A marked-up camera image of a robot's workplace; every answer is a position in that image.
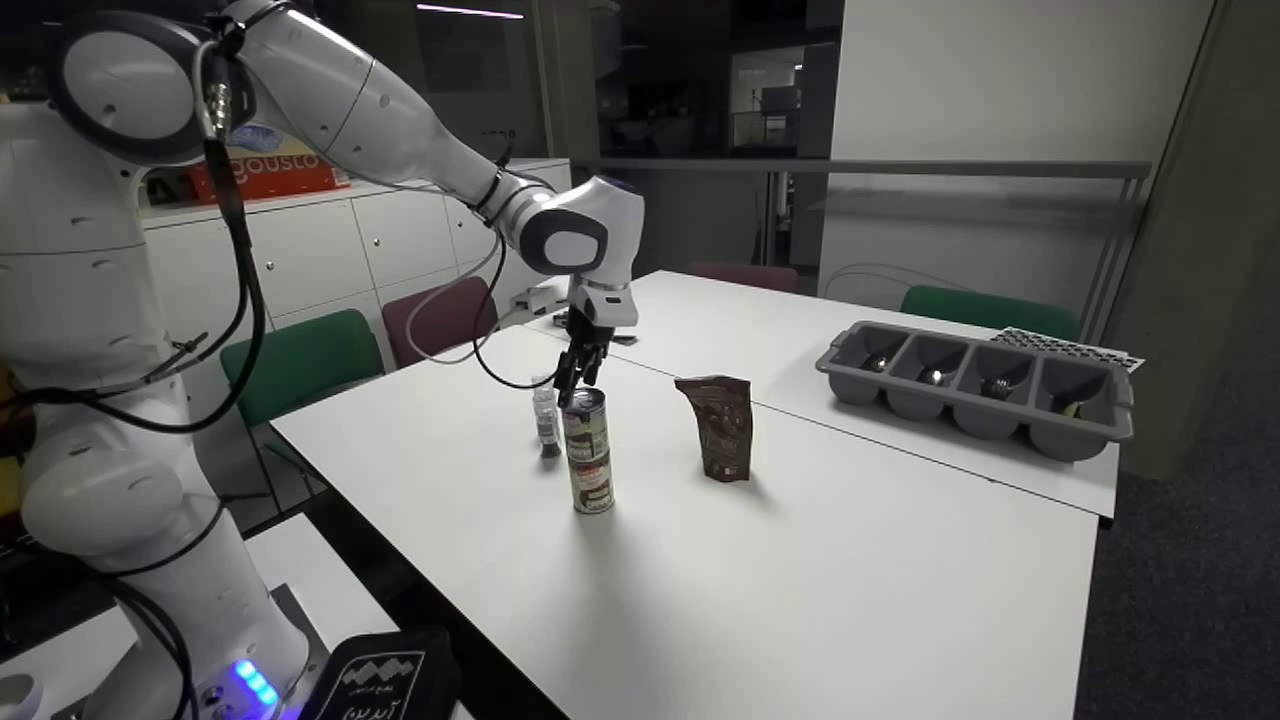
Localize right spice shaker jar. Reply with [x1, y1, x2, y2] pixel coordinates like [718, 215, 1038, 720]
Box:
[534, 389, 559, 456]

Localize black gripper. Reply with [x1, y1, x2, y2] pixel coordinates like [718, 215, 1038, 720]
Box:
[557, 308, 613, 408]

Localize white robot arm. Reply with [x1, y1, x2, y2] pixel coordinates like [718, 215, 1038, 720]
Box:
[0, 0, 644, 720]

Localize green chair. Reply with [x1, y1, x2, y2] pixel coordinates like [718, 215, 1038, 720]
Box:
[899, 283, 1080, 341]

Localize white cabinet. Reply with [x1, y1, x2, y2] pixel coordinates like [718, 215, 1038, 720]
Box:
[141, 183, 541, 336]

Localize black control pendant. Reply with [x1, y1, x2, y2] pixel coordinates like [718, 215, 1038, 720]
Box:
[302, 634, 465, 720]

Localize brown snack pouch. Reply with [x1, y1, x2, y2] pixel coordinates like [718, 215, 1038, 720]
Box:
[675, 378, 751, 483]

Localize grey cutlery tray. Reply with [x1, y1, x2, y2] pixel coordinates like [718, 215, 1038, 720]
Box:
[818, 321, 1135, 459]

